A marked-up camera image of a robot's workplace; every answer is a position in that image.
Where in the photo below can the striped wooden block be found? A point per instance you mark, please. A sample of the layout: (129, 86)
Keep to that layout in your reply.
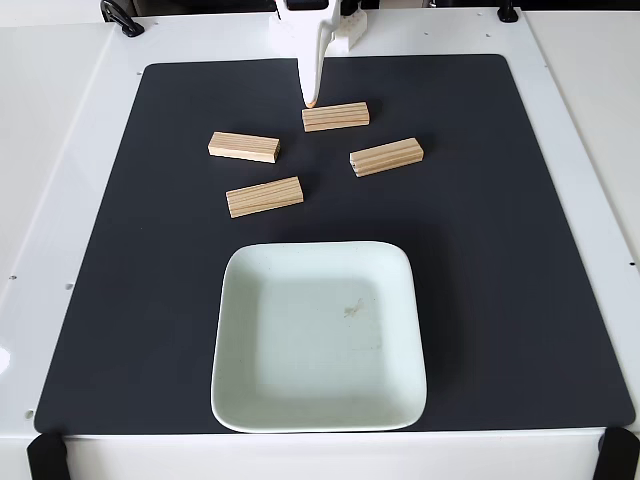
(265, 196)

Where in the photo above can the black rubber mat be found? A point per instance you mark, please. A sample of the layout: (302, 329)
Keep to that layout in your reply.
(150, 300)

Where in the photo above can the black base clamp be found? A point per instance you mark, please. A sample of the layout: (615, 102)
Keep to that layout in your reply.
(352, 6)

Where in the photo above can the pale green square plate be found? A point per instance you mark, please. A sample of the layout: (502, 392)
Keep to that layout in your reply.
(320, 345)

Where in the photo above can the smooth wooden block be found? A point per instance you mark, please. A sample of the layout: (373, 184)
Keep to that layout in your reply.
(243, 147)

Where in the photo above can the black table clamp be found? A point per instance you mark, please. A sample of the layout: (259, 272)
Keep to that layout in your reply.
(122, 20)
(507, 12)

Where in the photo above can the grooved wooden block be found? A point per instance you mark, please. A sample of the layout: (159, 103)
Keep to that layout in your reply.
(386, 156)
(336, 116)

